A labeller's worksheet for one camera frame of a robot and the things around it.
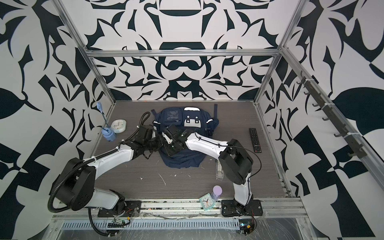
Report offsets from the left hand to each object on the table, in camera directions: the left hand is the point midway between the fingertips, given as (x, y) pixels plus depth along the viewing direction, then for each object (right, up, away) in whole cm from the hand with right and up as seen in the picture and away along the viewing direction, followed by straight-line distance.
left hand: (168, 139), depth 87 cm
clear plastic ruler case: (+29, -19, -3) cm, 35 cm away
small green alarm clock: (+21, -29, -13) cm, 38 cm away
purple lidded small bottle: (+26, -22, -16) cm, 38 cm away
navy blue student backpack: (+14, +11, +13) cm, 22 cm away
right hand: (0, -6, -3) cm, 7 cm away
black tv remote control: (+54, -2, +10) cm, 55 cm away
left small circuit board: (-21, -37, -17) cm, 45 cm away
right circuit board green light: (+40, -38, -16) cm, 57 cm away
